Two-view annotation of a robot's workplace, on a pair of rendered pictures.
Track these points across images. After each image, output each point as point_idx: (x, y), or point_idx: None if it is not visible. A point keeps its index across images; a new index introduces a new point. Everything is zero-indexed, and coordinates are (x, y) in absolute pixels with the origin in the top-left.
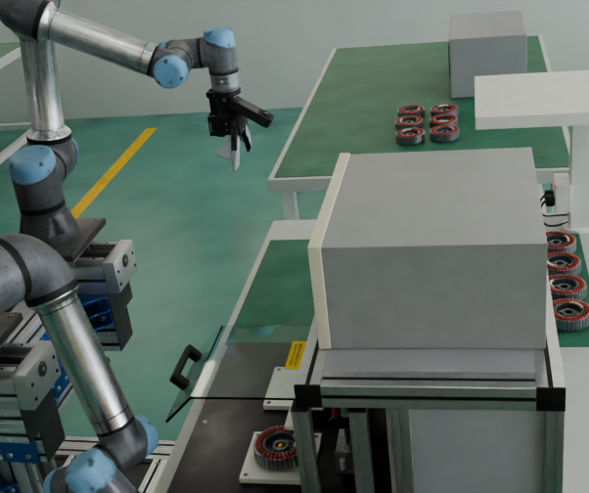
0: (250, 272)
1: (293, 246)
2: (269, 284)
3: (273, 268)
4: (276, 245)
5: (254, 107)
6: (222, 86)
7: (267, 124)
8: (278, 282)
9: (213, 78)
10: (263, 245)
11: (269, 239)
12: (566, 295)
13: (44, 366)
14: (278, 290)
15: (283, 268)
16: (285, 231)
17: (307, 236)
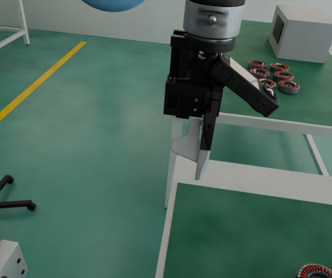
0: (163, 232)
1: (201, 195)
2: (186, 260)
3: (187, 230)
4: (184, 191)
5: (250, 76)
6: (212, 29)
7: (271, 112)
8: (196, 257)
9: (197, 9)
10: (171, 188)
11: (176, 180)
12: None
13: None
14: (198, 274)
15: (197, 231)
16: (189, 171)
17: (212, 182)
